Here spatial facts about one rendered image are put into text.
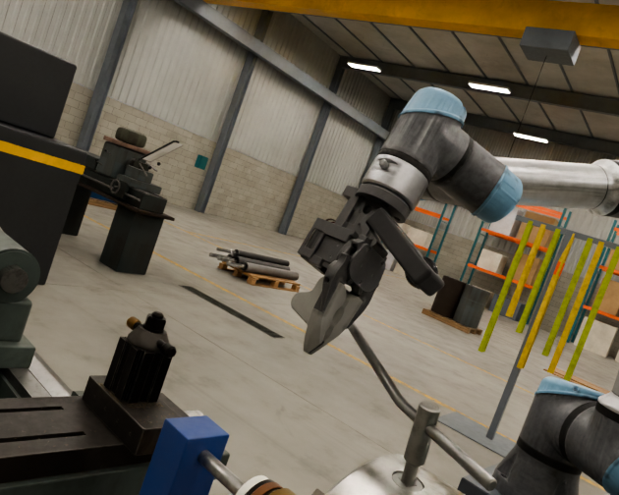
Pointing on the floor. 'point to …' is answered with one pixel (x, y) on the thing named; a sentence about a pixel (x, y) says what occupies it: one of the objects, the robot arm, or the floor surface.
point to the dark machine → (25, 143)
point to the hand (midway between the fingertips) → (316, 346)
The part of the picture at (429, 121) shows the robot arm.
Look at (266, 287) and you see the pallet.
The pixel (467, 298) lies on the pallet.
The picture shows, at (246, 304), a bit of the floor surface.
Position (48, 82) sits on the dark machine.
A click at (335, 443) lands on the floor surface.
